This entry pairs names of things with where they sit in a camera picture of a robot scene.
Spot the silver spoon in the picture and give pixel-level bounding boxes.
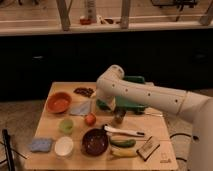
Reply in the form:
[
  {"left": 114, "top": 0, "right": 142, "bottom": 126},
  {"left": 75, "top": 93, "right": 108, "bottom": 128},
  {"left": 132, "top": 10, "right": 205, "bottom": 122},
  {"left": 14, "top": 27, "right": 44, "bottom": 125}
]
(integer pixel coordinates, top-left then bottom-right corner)
[{"left": 139, "top": 111, "right": 163, "bottom": 117}]

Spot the red orange apple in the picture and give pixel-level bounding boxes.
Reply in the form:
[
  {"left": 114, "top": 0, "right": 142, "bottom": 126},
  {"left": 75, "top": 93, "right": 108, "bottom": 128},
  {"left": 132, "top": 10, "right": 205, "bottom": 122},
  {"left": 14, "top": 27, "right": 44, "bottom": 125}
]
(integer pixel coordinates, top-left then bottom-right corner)
[{"left": 84, "top": 113, "right": 96, "bottom": 126}]

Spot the green plastic cup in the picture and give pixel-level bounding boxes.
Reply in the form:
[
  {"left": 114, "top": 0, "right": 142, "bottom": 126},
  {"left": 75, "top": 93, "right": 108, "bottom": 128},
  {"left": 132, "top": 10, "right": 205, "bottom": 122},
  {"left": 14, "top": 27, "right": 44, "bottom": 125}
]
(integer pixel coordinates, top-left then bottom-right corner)
[{"left": 59, "top": 119, "right": 74, "bottom": 134}]

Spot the white bottle on shelf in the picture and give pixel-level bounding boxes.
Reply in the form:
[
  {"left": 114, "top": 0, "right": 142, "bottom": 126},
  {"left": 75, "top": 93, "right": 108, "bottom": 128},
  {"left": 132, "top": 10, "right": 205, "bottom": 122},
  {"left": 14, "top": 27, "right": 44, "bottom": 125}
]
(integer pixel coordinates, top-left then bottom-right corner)
[{"left": 84, "top": 0, "right": 97, "bottom": 23}]

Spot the red object on shelf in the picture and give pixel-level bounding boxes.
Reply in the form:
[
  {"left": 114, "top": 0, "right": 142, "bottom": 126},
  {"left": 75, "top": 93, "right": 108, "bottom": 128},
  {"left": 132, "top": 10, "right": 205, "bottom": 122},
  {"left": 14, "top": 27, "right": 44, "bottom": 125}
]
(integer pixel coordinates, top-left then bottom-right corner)
[{"left": 79, "top": 16, "right": 92, "bottom": 25}]

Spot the grey blue cloth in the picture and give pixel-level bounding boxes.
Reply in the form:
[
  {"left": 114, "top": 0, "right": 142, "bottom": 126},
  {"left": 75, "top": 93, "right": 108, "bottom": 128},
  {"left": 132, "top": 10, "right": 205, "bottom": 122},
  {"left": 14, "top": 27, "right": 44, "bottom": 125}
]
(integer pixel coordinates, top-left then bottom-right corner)
[{"left": 70, "top": 101, "right": 92, "bottom": 116}]

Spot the black tripod stand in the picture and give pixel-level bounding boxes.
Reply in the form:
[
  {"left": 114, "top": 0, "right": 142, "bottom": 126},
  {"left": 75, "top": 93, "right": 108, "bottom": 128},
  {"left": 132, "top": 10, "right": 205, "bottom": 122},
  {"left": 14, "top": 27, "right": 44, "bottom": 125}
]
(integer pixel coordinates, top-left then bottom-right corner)
[{"left": 0, "top": 129, "right": 21, "bottom": 171}]

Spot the dark red bowl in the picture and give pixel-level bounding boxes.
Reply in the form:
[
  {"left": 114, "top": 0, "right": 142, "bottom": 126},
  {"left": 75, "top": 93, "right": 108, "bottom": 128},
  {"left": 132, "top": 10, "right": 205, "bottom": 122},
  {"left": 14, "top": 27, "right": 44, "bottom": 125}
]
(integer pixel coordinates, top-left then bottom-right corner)
[{"left": 82, "top": 128, "right": 109, "bottom": 156}]

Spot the dark grapes bunch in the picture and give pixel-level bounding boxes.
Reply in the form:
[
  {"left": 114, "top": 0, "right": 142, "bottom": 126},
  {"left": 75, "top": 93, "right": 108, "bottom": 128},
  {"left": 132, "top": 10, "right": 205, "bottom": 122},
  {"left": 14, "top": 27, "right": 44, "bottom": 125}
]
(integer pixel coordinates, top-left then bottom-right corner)
[{"left": 74, "top": 87, "right": 94, "bottom": 97}]

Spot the yellow banana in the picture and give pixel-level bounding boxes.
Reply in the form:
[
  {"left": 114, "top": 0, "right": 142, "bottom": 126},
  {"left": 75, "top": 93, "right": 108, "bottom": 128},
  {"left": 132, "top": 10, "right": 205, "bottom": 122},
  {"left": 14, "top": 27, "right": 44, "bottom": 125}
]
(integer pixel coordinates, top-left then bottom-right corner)
[{"left": 111, "top": 148, "right": 137, "bottom": 157}]

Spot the orange bowl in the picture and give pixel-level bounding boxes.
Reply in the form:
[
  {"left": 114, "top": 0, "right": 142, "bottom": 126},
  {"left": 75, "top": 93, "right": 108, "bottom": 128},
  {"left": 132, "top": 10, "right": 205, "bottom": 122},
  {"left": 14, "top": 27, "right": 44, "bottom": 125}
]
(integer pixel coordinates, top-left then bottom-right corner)
[{"left": 46, "top": 92, "right": 72, "bottom": 114}]

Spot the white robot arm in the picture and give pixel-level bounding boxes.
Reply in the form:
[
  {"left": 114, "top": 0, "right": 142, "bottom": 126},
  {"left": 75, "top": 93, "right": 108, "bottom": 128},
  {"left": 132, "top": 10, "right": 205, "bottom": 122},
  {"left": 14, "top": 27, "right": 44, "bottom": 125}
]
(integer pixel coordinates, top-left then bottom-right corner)
[{"left": 96, "top": 65, "right": 213, "bottom": 171}]

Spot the small dark metal cup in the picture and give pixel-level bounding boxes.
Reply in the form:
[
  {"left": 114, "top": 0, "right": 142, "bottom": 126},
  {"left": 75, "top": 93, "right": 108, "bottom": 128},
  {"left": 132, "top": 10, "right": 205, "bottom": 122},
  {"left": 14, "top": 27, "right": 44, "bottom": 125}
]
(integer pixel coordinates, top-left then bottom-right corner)
[{"left": 114, "top": 109, "right": 126, "bottom": 124}]

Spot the white handled knife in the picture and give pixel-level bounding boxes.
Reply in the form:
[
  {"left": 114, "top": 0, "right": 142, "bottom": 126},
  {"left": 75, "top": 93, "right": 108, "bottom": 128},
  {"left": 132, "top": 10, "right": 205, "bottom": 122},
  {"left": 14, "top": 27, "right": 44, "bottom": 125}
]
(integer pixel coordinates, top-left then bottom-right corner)
[{"left": 103, "top": 125, "right": 145, "bottom": 137}]

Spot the black floor cable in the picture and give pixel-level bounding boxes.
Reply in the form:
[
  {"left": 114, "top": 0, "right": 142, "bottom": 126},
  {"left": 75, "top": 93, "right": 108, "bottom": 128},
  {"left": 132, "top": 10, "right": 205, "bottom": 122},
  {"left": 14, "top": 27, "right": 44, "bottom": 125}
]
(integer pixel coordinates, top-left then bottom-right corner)
[{"left": 169, "top": 132, "right": 194, "bottom": 163}]

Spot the green cucumber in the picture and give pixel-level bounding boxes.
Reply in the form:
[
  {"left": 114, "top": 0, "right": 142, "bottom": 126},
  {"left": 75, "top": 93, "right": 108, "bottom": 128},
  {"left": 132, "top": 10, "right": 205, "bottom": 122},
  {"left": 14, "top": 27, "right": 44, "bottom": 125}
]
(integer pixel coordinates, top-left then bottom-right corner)
[{"left": 109, "top": 139, "right": 136, "bottom": 148}]

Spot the green plastic tray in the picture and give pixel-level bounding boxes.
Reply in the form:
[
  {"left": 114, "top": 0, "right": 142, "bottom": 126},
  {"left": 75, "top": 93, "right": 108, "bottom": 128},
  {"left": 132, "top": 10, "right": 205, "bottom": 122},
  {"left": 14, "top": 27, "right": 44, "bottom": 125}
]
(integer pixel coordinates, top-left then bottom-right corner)
[{"left": 96, "top": 76, "right": 147, "bottom": 114}]

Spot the white paper cup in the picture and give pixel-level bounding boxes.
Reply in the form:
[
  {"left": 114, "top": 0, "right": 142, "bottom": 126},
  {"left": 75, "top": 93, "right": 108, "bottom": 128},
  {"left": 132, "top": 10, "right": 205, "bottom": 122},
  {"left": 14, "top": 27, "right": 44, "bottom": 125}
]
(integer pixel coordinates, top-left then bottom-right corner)
[{"left": 54, "top": 136, "right": 74, "bottom": 157}]

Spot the blue sponge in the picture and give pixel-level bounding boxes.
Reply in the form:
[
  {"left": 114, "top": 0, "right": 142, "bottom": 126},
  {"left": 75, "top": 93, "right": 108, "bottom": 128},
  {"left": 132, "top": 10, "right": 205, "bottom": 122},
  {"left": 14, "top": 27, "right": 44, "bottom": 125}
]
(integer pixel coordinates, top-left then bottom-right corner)
[{"left": 29, "top": 138, "right": 53, "bottom": 152}]

